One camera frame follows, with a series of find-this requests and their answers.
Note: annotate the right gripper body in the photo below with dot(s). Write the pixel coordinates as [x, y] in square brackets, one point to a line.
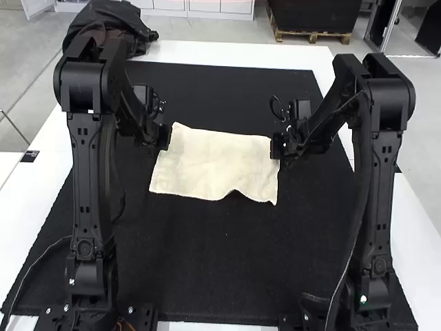
[282, 146]

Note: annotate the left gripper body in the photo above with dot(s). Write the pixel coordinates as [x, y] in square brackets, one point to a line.
[159, 137]

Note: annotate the pale towel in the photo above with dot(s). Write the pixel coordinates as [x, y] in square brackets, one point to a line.
[213, 165]

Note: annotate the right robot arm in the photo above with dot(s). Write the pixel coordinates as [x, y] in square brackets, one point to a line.
[382, 165]

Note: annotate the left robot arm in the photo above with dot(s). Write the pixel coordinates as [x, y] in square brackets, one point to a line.
[87, 165]

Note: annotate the black mat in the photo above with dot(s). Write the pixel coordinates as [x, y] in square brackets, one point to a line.
[220, 241]

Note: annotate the wooden pallet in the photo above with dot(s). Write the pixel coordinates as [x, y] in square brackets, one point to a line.
[310, 35]

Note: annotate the black fabric bag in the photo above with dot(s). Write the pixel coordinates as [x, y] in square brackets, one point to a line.
[113, 15]

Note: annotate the black crate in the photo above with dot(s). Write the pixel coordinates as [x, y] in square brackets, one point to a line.
[313, 13]

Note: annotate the white cupboard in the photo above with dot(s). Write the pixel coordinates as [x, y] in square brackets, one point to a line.
[206, 7]

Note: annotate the black panel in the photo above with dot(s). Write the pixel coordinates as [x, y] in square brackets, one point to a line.
[429, 31]

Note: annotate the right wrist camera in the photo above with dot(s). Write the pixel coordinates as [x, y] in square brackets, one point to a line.
[301, 108]

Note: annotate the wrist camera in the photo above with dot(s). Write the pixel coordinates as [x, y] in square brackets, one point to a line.
[301, 108]
[143, 93]

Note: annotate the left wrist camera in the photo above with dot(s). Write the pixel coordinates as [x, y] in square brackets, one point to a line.
[143, 93]

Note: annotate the metal frame cart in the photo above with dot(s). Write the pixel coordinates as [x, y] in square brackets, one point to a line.
[380, 24]

